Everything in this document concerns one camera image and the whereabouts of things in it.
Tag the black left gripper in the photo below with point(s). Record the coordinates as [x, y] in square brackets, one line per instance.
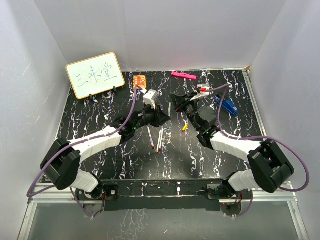
[160, 117]

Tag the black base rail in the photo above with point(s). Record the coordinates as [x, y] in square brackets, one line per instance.
[207, 194]

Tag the pink plastic clip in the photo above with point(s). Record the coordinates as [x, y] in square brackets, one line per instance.
[183, 75]

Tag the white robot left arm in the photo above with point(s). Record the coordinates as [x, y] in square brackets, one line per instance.
[62, 162]

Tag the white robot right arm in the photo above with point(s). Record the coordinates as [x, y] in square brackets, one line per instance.
[269, 167]

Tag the yellow pen cap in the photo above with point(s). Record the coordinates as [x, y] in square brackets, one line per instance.
[185, 127]

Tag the blue clamp tool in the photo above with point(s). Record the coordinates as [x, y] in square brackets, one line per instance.
[227, 104]

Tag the purple-tipped white pen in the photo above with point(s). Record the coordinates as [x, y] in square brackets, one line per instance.
[161, 139]

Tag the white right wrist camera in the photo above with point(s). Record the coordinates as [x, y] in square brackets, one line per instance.
[202, 91]

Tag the green-tipped white pen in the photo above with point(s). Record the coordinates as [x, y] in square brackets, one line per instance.
[169, 108]

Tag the small wooden-framed whiteboard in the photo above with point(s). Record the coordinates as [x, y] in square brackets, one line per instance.
[95, 75]

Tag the red-tipped white pen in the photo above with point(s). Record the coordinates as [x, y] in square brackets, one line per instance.
[150, 137]

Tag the aluminium frame rail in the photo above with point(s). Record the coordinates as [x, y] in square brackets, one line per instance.
[279, 195]

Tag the yellow-tipped white pen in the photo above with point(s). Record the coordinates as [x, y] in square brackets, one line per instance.
[158, 141]

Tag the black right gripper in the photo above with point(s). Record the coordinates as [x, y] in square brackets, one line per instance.
[177, 100]

